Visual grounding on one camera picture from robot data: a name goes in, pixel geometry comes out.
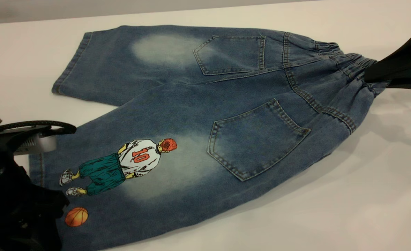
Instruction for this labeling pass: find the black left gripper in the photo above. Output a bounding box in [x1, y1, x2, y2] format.
[0, 153, 70, 251]

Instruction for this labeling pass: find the blue denim shorts basketball print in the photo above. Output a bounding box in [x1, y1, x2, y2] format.
[29, 24, 391, 251]

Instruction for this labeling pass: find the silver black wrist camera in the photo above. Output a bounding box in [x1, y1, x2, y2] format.
[0, 125, 58, 156]

